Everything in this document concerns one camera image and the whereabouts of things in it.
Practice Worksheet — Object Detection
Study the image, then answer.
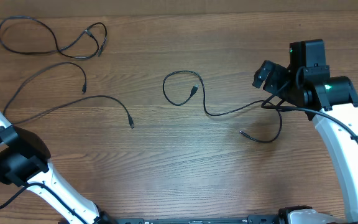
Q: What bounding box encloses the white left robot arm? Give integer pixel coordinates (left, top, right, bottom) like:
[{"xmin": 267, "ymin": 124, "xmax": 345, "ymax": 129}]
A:
[{"xmin": 0, "ymin": 112, "xmax": 115, "ymax": 223}]

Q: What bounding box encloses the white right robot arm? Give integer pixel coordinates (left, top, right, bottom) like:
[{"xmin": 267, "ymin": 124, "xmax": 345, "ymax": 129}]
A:
[{"xmin": 253, "ymin": 39, "xmax": 358, "ymax": 223}]

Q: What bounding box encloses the thin black USB cable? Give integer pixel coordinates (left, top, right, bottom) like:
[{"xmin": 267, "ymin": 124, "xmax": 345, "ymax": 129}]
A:
[{"xmin": 162, "ymin": 70, "xmax": 283, "ymax": 144}]

